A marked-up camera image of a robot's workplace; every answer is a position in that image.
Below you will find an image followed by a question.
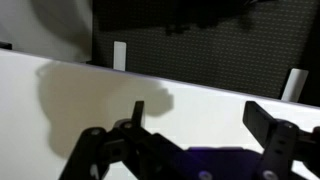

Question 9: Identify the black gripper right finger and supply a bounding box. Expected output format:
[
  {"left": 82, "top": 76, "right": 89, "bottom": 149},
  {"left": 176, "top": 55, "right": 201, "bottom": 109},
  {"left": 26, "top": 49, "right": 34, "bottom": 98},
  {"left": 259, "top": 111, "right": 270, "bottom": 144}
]
[{"left": 242, "top": 100, "right": 320, "bottom": 180}]

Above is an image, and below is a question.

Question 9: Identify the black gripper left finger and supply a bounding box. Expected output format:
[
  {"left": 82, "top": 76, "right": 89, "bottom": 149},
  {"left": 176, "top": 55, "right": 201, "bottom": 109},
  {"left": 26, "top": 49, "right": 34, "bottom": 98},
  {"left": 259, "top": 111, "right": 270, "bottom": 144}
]
[{"left": 59, "top": 100, "right": 203, "bottom": 180}]

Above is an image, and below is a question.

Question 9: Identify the black perforated panel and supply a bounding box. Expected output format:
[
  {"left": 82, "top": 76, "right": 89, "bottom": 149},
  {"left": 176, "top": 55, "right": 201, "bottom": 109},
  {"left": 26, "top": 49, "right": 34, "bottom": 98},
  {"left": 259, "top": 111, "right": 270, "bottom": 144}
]
[{"left": 91, "top": 0, "right": 320, "bottom": 108}]

